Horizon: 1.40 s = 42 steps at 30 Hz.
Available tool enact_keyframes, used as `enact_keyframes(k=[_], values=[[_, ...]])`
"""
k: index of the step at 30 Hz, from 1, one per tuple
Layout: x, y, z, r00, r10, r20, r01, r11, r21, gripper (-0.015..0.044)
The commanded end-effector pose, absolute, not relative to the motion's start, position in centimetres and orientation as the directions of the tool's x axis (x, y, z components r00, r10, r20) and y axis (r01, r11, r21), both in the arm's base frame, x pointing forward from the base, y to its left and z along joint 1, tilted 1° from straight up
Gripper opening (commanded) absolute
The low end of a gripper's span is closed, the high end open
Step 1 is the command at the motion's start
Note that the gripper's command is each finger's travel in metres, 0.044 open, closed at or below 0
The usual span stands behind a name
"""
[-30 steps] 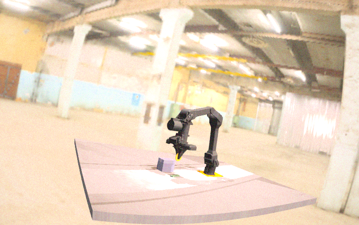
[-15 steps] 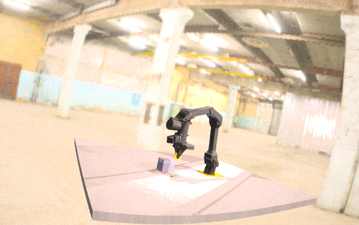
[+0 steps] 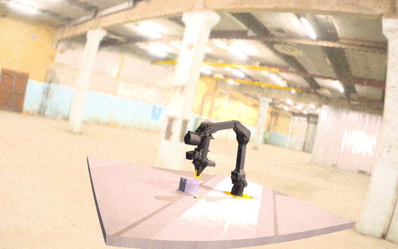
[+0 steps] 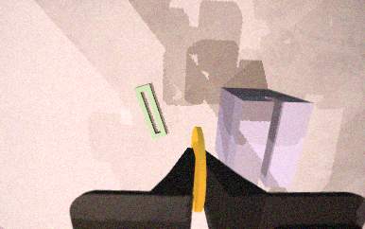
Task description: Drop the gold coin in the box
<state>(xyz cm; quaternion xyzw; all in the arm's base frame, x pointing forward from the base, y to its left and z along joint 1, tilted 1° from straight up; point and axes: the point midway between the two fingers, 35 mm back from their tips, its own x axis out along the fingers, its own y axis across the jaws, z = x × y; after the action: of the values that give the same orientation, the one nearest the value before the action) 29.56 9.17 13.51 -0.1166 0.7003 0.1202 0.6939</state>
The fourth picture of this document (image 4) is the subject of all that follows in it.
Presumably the gold coin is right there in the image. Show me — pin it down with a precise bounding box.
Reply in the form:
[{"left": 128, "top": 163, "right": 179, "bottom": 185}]
[{"left": 191, "top": 127, "right": 206, "bottom": 213}]

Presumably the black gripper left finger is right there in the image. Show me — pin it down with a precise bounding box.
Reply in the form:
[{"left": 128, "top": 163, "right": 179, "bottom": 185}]
[{"left": 69, "top": 148, "right": 196, "bottom": 229}]

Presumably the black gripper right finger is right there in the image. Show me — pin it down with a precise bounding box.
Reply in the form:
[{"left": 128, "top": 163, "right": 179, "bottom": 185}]
[{"left": 203, "top": 150, "right": 365, "bottom": 229}]

